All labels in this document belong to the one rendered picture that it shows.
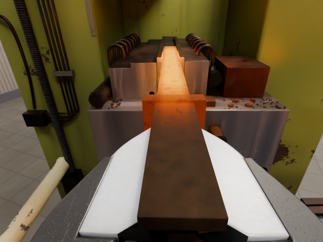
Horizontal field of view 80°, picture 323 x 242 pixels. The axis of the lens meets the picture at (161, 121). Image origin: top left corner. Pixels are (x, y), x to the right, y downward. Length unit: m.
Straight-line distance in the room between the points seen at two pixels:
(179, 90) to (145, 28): 0.71
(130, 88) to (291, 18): 0.42
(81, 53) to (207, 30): 0.52
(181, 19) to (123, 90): 0.52
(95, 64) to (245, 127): 0.41
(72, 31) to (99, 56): 0.08
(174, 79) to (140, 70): 0.20
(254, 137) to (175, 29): 0.58
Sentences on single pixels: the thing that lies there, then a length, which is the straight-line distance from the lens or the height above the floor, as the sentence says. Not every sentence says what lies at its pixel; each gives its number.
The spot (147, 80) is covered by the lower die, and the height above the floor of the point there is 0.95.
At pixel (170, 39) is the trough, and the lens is 0.79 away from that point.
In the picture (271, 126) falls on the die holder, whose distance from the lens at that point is 0.43.
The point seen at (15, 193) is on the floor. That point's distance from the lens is 1.76.
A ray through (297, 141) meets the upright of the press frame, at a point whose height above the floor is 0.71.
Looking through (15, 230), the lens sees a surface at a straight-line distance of 0.62.
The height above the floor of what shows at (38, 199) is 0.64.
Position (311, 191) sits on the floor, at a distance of 1.74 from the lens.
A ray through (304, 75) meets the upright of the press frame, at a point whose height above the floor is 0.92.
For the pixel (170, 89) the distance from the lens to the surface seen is 0.18.
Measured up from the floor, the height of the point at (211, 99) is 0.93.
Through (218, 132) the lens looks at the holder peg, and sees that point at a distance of 0.37.
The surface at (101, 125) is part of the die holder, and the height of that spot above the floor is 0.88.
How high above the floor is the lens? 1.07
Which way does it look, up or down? 29 degrees down
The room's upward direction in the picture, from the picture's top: 1 degrees counter-clockwise
